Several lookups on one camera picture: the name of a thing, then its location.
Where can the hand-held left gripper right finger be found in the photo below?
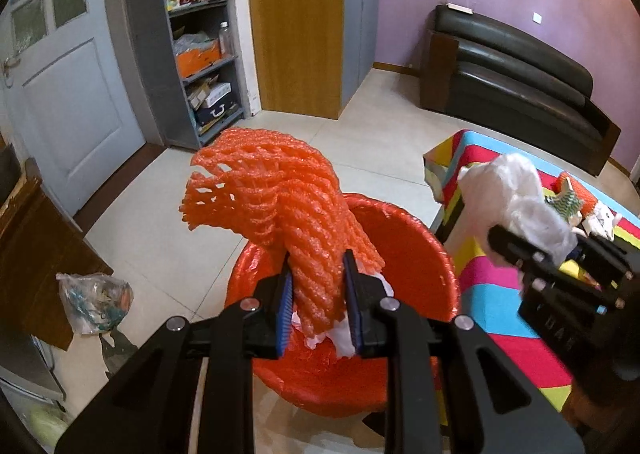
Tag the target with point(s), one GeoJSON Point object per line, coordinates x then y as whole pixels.
{"type": "Point", "coordinates": [353, 314]}

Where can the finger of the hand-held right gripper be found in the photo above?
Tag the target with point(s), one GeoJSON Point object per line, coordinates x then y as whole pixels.
{"type": "Point", "coordinates": [520, 246]}
{"type": "Point", "coordinates": [607, 264]}

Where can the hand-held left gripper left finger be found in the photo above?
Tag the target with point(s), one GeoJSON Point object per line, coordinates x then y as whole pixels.
{"type": "Point", "coordinates": [283, 319]}

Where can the white paper bag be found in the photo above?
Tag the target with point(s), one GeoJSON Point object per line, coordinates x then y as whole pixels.
{"type": "Point", "coordinates": [602, 221]}

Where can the white plastic bag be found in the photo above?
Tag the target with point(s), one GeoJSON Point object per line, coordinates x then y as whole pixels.
{"type": "Point", "coordinates": [515, 199]}

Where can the small orange foam net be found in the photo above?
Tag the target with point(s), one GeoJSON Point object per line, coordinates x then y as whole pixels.
{"type": "Point", "coordinates": [589, 201]}

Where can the bin with red plastic liner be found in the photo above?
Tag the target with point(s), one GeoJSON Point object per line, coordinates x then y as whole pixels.
{"type": "Point", "coordinates": [415, 254]}

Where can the large orange foam net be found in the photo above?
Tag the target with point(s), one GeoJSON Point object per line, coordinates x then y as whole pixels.
{"type": "Point", "coordinates": [295, 214]}

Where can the crumpled white tissue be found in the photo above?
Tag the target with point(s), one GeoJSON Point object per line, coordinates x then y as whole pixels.
{"type": "Point", "coordinates": [342, 339]}

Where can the colourful striped blanket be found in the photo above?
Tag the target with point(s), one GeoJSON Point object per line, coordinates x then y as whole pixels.
{"type": "Point", "coordinates": [500, 324]}

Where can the dark green cloth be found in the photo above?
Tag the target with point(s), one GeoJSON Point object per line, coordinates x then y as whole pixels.
{"type": "Point", "coordinates": [117, 349]}

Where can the black leather sofa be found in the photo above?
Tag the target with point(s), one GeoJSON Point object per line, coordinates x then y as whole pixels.
{"type": "Point", "coordinates": [510, 69]}

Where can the clear plastic bag of waste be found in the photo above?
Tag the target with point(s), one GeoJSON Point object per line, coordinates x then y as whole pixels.
{"type": "Point", "coordinates": [95, 299]}

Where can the black carry case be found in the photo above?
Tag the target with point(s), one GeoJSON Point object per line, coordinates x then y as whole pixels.
{"type": "Point", "coordinates": [217, 114]}

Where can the pile of cardboard boxes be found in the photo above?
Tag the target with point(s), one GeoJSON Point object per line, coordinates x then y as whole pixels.
{"type": "Point", "coordinates": [207, 94]}

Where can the white router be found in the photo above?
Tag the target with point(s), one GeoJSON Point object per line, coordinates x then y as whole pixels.
{"type": "Point", "coordinates": [460, 7]}

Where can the brown wooden cabinet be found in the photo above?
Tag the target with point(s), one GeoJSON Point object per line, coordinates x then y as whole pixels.
{"type": "Point", "coordinates": [30, 254]}

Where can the grey metal appliance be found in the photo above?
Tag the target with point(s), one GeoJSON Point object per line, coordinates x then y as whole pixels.
{"type": "Point", "coordinates": [25, 374]}

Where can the orange cardboard box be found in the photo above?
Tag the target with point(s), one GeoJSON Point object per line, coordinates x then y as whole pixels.
{"type": "Point", "coordinates": [200, 62]}

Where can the clear plastic bottle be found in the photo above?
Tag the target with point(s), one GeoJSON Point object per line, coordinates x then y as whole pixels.
{"type": "Point", "coordinates": [225, 40]}

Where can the clear plastic wrapping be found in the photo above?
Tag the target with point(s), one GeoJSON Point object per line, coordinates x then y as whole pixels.
{"type": "Point", "coordinates": [192, 43]}

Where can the wooden wardrobe with grey doors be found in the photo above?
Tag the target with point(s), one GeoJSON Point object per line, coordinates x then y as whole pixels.
{"type": "Point", "coordinates": [295, 24]}

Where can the grey panelled door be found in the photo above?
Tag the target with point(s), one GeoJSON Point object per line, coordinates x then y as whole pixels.
{"type": "Point", "coordinates": [70, 99]}

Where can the grey bookshelf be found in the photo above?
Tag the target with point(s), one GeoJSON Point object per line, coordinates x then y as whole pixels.
{"type": "Point", "coordinates": [145, 34]}

